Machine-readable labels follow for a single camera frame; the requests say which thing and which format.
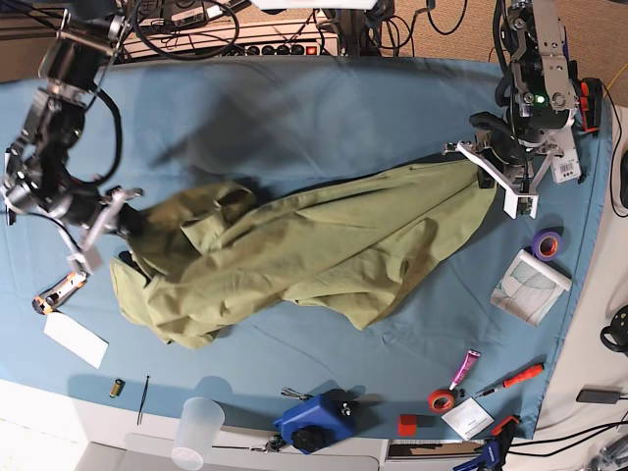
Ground pink glue tube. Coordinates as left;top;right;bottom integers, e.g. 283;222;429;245
448;349;481;391

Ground orange handled screwdriver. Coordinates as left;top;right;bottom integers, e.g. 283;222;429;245
474;363;545;398

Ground purple tape roll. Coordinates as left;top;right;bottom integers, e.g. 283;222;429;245
531;228;563;262

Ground black tweezers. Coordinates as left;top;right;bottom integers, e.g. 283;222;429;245
136;375;150;426

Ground black power adapter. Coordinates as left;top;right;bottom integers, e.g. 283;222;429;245
576;389;626;404

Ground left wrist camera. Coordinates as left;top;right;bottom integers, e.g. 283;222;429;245
503;189;539;219

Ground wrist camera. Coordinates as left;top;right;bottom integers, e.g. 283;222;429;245
503;189;539;219
67;247;103;275

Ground orange grey utility knife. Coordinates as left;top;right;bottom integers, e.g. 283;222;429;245
32;271;89;315

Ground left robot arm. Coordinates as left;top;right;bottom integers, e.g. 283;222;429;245
444;1;580;214

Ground red cube block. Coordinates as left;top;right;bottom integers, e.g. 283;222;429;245
397;414;418;437

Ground white square paper note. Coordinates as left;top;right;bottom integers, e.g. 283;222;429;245
442;397;494;441

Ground black power strip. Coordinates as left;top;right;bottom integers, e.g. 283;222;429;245
244;43;320;56

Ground translucent plastic cup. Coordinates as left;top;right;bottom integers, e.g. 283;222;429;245
171;397;225;471

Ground light blue table cloth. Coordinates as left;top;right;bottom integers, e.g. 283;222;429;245
1;57;614;438

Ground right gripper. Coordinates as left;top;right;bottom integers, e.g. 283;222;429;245
58;186;145;251

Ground white paper card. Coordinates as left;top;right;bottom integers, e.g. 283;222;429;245
43;311;109;369

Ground blue orange spring clamp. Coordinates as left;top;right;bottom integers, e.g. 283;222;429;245
452;415;520;471

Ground orange black clamp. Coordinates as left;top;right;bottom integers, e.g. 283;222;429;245
579;78;603;132

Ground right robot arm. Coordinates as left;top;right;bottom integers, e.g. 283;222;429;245
1;13;143;252

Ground clear plastic package box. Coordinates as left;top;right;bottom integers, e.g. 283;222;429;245
551;129;582;184

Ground blue plastic clamp device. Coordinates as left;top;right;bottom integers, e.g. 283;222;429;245
270;388;356;454

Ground rolled printed paper sheet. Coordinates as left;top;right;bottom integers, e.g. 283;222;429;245
491;249;572;327

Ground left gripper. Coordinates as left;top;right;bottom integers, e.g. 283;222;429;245
442;131;556;194

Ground black and white marker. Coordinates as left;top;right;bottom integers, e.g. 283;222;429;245
1;147;16;226

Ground olive green t-shirt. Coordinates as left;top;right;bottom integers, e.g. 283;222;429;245
110;161;496;349

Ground small green battery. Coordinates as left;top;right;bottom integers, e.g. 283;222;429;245
109;378;126;398

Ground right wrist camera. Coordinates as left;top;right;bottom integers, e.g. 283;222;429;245
67;247;103;275

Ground red tape roll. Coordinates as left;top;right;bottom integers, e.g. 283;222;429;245
428;390;457;414

